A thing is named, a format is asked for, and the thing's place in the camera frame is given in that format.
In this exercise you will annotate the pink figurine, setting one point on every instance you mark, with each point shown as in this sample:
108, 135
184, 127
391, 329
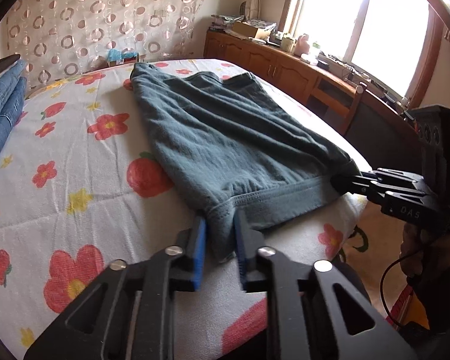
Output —
302, 46

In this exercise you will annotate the blue item on headboard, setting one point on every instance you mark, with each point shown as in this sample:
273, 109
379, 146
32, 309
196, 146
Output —
116, 57

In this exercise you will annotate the person's right hand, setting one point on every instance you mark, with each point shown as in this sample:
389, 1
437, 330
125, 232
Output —
421, 254

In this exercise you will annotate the cardboard box on cabinet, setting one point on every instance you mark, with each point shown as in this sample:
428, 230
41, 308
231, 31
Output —
254, 28

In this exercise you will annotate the window with wooden frame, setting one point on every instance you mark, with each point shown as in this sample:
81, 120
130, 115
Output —
395, 42

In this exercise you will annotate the folded blue denim jeans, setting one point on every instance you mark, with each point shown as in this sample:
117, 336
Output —
12, 97

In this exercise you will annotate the grey-blue knit pants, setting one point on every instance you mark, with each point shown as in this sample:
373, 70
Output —
229, 147

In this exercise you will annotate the wooden sideboard cabinet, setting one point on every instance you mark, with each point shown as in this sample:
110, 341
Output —
296, 78

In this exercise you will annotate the wooden chair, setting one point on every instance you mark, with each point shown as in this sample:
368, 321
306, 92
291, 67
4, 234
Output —
340, 97

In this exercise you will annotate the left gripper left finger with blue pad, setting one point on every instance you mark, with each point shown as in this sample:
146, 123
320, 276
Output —
179, 267

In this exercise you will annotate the white floral bed sheet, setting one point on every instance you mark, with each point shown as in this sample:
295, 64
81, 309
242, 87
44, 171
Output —
75, 194

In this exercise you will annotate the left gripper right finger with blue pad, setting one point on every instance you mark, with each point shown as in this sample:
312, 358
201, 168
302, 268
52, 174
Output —
262, 267

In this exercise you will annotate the white cup on cabinet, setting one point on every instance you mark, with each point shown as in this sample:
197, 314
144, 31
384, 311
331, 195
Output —
287, 43

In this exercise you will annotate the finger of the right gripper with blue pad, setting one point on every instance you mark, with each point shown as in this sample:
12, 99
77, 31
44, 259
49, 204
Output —
389, 176
374, 191

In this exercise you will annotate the pink circle pattern curtain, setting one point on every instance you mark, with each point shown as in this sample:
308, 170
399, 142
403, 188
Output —
64, 38

